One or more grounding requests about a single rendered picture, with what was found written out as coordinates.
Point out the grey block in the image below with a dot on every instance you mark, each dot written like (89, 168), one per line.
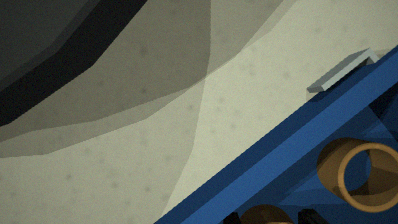
(355, 60)

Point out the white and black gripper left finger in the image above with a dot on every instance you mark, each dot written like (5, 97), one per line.
(232, 218)

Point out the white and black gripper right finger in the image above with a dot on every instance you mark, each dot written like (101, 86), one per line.
(310, 216)

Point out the bronze bushing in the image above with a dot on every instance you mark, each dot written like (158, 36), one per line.
(379, 192)
(265, 214)

